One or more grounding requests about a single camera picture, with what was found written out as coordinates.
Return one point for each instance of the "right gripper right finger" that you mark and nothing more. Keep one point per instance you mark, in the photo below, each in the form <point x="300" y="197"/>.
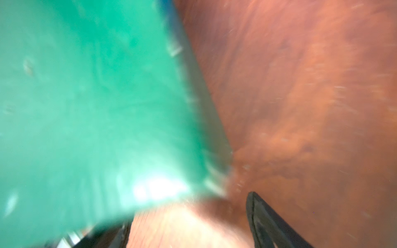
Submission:
<point x="268" y="229"/>

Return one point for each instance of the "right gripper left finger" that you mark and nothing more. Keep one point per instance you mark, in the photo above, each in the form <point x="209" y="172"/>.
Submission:
<point x="115" y="237"/>

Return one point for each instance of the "green shoebox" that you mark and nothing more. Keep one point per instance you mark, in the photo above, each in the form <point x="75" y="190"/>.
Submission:
<point x="104" y="113"/>

